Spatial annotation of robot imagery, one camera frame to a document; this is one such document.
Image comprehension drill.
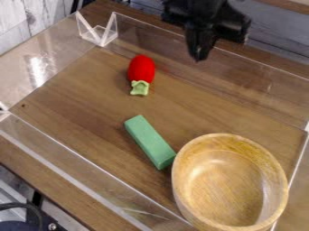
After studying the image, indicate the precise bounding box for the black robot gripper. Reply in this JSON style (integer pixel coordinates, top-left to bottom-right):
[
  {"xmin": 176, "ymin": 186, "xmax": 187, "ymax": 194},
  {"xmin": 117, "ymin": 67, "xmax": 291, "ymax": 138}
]
[{"xmin": 161, "ymin": 0, "xmax": 251, "ymax": 60}]

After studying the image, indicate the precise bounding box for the green rectangular block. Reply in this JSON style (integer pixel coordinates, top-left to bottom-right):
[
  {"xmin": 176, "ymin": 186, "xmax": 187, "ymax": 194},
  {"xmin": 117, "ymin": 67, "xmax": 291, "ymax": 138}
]
[{"xmin": 124, "ymin": 115, "xmax": 176, "ymax": 170}]

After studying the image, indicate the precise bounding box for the brown wooden bowl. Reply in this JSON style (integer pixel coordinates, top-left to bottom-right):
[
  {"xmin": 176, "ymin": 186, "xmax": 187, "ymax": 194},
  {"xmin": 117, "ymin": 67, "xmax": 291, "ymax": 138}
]
[{"xmin": 171, "ymin": 134, "xmax": 289, "ymax": 231}]

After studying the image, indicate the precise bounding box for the black device lower left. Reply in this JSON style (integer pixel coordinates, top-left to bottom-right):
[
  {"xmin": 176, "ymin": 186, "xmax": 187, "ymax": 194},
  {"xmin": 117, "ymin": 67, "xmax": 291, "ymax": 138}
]
[{"xmin": 0, "ymin": 202, "xmax": 66, "ymax": 231}]

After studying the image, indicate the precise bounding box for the clear acrylic front wall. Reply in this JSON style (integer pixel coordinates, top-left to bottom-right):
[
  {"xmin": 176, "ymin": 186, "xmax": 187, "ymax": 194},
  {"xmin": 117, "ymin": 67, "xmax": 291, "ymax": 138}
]
[{"xmin": 0, "ymin": 112, "xmax": 195, "ymax": 231}]

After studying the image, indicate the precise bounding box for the black cable lower left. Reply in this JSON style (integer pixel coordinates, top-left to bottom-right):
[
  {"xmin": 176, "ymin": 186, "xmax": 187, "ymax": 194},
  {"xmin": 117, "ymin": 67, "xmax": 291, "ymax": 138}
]
[{"xmin": 0, "ymin": 202, "xmax": 41, "ymax": 231}]

